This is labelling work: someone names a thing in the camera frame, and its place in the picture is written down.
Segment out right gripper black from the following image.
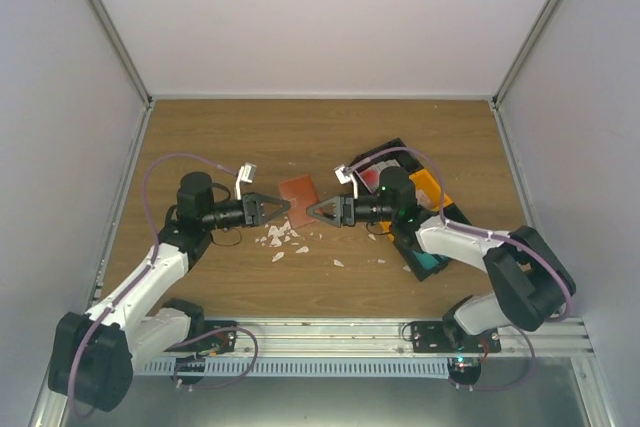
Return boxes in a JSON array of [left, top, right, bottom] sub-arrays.
[[307, 193, 396, 228]]

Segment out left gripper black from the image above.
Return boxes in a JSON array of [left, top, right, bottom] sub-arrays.
[[203, 192, 290, 230]]

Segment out brown leather card holder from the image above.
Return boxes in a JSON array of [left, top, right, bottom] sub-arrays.
[[278, 175, 319, 229]]

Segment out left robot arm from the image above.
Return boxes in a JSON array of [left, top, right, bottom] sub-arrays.
[[47, 172, 290, 412]]

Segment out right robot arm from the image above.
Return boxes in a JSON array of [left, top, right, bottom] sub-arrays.
[[307, 167, 576, 352]]

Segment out cards in black bin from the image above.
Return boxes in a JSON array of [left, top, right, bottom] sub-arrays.
[[359, 159, 400, 193]]

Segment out card in yellow bin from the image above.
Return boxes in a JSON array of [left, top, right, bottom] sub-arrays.
[[416, 189, 434, 210]]

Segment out black bin with teal item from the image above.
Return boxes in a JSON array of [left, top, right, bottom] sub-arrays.
[[393, 203, 471, 282]]

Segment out black storage bin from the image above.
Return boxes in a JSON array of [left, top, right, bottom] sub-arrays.
[[350, 138, 424, 194]]

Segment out yellow storage bin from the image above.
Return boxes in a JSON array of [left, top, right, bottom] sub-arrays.
[[378, 167, 454, 234]]

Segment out teal item in bin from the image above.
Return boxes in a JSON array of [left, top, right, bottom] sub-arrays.
[[413, 252, 449, 272]]

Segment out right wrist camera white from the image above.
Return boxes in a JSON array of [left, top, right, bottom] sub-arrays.
[[334, 164, 359, 199]]

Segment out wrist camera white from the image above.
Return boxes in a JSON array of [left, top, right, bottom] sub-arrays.
[[234, 162, 257, 200], [334, 164, 359, 199]]

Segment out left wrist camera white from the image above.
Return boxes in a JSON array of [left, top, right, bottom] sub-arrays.
[[234, 162, 257, 200]]

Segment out aluminium front rail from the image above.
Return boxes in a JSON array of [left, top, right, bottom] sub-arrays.
[[59, 315, 596, 359]]

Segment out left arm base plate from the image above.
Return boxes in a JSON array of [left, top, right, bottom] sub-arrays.
[[165, 319, 238, 354]]

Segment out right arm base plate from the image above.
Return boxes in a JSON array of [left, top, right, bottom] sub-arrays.
[[400, 320, 502, 355]]

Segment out grey slotted cable duct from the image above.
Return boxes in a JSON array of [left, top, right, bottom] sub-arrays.
[[74, 356, 451, 378]]

